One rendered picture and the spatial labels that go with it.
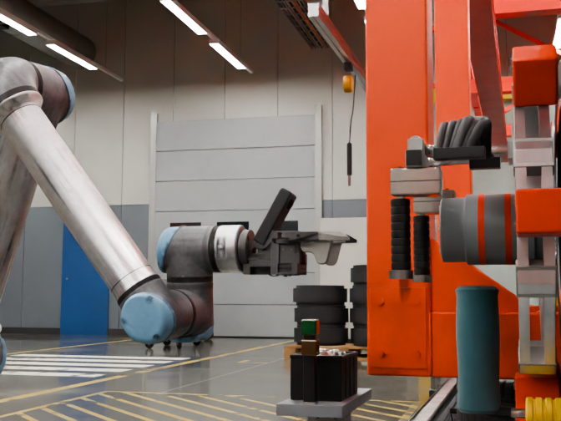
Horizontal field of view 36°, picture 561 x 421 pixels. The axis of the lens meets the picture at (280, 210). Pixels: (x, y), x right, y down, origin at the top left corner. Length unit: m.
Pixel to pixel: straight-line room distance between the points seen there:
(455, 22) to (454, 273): 2.29
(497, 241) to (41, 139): 0.88
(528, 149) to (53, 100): 0.95
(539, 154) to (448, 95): 2.75
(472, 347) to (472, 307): 0.08
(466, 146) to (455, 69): 2.71
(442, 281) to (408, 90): 0.50
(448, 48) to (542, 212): 2.94
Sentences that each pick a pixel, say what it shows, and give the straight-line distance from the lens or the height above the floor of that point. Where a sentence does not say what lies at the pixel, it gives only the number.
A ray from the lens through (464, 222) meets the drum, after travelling 1.68.
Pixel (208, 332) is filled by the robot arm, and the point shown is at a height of 0.65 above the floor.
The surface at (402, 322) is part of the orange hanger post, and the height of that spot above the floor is 0.65.
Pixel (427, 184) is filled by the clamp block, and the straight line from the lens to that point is 1.57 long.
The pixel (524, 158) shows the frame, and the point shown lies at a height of 0.95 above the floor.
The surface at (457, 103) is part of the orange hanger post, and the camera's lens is 4.21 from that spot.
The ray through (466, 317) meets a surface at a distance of 1.83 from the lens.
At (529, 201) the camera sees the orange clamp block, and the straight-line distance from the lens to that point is 1.39.
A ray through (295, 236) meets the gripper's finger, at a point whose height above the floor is 0.82.
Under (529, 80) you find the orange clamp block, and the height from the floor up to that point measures 1.09.
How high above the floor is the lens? 0.72
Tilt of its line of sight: 6 degrees up
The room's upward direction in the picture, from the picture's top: straight up
